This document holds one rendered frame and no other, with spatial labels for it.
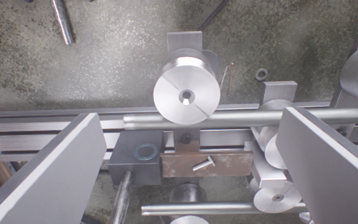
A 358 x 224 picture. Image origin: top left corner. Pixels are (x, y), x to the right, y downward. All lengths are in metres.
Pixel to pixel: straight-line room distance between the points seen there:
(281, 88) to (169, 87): 0.12
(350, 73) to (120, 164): 0.22
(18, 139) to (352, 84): 0.36
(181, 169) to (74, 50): 0.17
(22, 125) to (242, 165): 0.25
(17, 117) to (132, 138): 0.16
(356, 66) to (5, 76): 0.36
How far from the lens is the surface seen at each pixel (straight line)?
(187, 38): 0.19
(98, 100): 0.28
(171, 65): 0.16
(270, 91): 0.22
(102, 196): 0.40
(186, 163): 0.22
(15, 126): 0.31
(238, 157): 0.22
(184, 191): 0.28
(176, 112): 0.16
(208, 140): 0.26
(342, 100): 0.26
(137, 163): 0.21
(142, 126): 0.17
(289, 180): 0.26
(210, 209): 0.26
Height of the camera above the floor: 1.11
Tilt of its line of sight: 59 degrees down
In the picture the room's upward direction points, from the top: 179 degrees counter-clockwise
